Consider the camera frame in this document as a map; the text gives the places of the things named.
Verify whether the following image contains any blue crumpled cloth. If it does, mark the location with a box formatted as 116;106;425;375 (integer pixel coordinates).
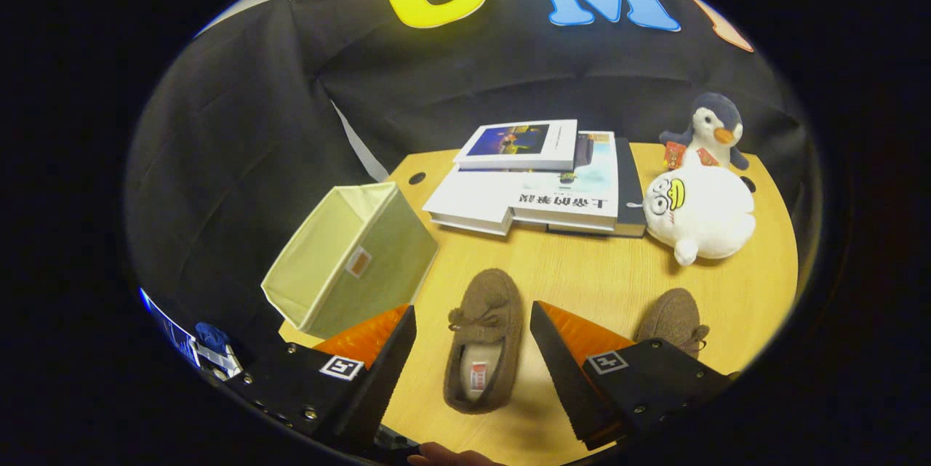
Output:
195;322;232;354

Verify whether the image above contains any green fabric storage box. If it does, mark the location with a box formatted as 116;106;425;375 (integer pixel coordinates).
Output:
260;182;439;340

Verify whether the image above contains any brown fuzzy shoe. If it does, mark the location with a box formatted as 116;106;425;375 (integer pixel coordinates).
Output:
633;288;711;360
443;268;524;415

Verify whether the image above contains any navy white penguin plush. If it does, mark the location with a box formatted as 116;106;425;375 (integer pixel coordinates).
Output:
659;92;750;170

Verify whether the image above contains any white round plush toy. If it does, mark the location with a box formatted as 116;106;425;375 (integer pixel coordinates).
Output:
643;164;756;267

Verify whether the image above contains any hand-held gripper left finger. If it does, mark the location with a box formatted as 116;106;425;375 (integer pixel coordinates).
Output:
222;304;419;454

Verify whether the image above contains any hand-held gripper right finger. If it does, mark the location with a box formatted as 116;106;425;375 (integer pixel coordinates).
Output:
530;300;739;452

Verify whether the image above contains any black backdrop cloth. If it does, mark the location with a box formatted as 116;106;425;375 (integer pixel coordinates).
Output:
125;0;823;350

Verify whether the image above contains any blue printed box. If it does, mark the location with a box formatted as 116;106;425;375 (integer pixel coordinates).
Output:
140;288;201;369

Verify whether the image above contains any book with blue photo cover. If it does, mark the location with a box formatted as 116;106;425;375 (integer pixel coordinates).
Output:
455;119;579;172

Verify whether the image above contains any book with pale sky cover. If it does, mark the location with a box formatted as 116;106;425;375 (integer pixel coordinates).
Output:
509;132;619;233

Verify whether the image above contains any white printed package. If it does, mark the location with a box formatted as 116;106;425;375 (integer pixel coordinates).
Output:
200;346;244;381

